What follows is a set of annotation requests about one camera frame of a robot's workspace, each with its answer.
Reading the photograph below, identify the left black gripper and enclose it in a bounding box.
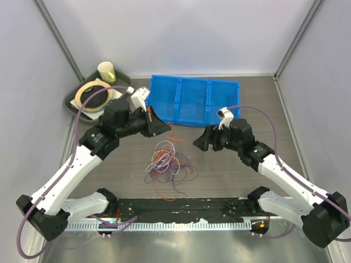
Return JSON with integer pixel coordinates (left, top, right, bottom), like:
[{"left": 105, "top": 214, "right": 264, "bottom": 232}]
[{"left": 117, "top": 106, "right": 171, "bottom": 139}]

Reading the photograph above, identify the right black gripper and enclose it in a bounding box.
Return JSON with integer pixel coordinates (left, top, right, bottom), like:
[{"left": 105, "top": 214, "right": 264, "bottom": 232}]
[{"left": 193, "top": 123, "right": 242, "bottom": 153}]

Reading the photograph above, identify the orange wire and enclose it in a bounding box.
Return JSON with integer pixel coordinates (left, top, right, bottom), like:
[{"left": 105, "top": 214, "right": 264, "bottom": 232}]
[{"left": 152, "top": 131, "right": 190, "bottom": 202}]

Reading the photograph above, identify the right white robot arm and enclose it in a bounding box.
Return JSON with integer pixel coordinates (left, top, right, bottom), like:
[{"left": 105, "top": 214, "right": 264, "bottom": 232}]
[{"left": 193, "top": 119, "right": 350, "bottom": 248}]

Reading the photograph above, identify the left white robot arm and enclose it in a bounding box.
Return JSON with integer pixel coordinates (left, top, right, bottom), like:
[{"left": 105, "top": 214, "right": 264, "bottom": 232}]
[{"left": 16, "top": 99, "right": 171, "bottom": 241}]

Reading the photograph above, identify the blue three-compartment bin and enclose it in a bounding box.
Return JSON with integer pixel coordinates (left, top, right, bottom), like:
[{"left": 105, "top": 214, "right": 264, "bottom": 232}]
[{"left": 146, "top": 75, "right": 240, "bottom": 127}]

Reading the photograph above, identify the dark green tray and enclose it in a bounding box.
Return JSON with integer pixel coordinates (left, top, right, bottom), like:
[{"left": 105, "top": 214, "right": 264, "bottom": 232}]
[{"left": 63, "top": 69, "right": 133, "bottom": 125}]

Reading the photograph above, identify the white paper pad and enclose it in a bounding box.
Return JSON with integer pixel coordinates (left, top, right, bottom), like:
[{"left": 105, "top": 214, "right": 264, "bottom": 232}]
[{"left": 69, "top": 90, "right": 122, "bottom": 122}]

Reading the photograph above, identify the black round disc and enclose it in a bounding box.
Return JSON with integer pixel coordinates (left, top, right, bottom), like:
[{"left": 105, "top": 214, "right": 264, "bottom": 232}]
[{"left": 80, "top": 85, "right": 109, "bottom": 108}]

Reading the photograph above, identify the yellow-green mug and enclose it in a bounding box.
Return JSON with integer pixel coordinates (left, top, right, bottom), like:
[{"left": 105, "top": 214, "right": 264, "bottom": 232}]
[{"left": 97, "top": 61, "right": 116, "bottom": 84}]

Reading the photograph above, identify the tan tape roll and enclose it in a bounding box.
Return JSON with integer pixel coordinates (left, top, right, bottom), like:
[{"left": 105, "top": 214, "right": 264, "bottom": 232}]
[{"left": 74, "top": 81, "right": 113, "bottom": 112}]

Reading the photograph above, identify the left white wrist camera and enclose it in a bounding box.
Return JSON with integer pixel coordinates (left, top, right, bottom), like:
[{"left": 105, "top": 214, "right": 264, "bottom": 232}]
[{"left": 131, "top": 87, "right": 150, "bottom": 111}]

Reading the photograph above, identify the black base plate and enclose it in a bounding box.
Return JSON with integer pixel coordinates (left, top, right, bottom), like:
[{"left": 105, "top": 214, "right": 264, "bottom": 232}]
[{"left": 118, "top": 197, "right": 268, "bottom": 224}]

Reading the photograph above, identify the slotted cable duct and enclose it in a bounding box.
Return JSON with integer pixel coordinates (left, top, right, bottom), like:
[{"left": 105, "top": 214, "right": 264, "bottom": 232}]
[{"left": 66, "top": 219, "right": 252, "bottom": 232}]

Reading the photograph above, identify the right corner aluminium post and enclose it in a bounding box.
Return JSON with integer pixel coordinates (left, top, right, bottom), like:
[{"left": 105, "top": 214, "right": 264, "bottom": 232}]
[{"left": 274, "top": 0, "right": 325, "bottom": 80}]

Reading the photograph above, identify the corner aluminium post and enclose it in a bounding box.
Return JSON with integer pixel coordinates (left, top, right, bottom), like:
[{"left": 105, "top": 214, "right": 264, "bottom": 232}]
[
  {"left": 33, "top": 0, "right": 84, "bottom": 81},
  {"left": 274, "top": 0, "right": 325, "bottom": 80}
]

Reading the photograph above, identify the left corner aluminium post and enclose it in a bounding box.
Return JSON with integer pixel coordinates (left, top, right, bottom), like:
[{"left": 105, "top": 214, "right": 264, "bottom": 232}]
[{"left": 33, "top": 0, "right": 84, "bottom": 81}]

